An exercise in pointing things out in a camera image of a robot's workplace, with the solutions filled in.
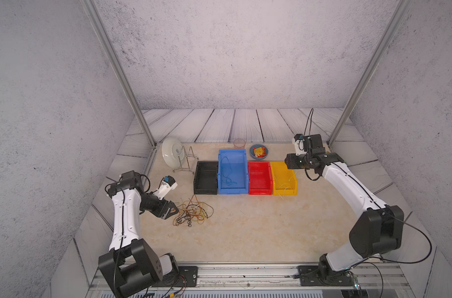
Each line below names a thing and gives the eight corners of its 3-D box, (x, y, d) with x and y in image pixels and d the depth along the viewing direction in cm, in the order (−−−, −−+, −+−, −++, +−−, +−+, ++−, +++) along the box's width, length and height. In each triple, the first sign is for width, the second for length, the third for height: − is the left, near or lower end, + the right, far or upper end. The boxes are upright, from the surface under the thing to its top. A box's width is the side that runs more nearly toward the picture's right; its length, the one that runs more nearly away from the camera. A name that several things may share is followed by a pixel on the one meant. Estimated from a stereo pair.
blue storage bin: (218, 197, 98) (216, 187, 91) (220, 158, 116) (219, 147, 109) (248, 197, 98) (249, 187, 91) (245, 158, 116) (246, 147, 109)
